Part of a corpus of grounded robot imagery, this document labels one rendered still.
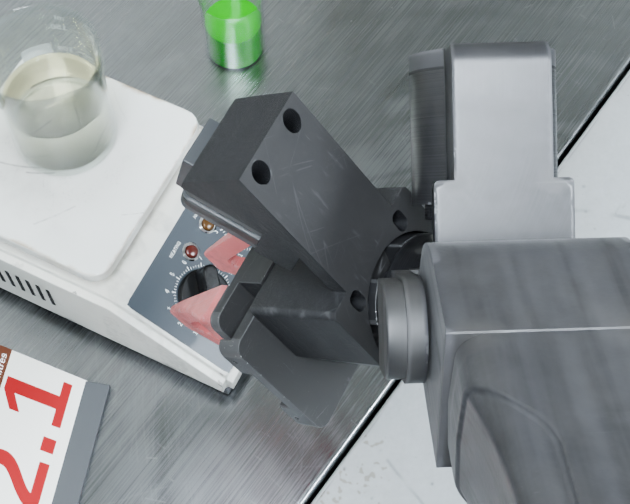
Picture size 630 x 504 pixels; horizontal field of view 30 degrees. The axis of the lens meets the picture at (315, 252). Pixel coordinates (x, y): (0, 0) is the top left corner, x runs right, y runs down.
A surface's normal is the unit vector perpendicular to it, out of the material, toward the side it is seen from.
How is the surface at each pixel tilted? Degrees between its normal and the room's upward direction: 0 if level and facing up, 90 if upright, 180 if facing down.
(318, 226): 50
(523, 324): 27
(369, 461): 0
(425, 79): 64
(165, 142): 0
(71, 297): 90
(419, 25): 0
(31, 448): 40
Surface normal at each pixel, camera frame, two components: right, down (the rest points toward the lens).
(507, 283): -0.01, -0.81
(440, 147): -0.66, 0.06
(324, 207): 0.69, 0.01
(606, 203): 0.00, -0.45
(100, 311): -0.44, 0.80
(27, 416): 0.64, -0.24
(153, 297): 0.45, -0.19
